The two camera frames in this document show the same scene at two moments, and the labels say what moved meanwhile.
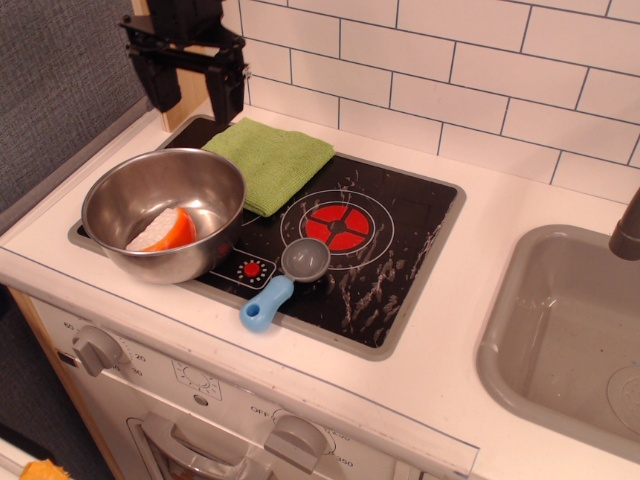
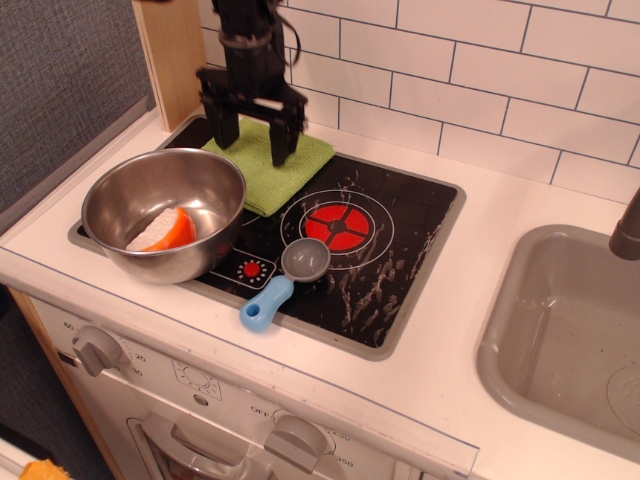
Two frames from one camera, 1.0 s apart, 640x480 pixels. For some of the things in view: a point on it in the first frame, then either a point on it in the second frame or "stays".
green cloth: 276,163 stays
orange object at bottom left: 43,470 stays
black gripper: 188,34 -> 252,84
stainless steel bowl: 165,216 stays
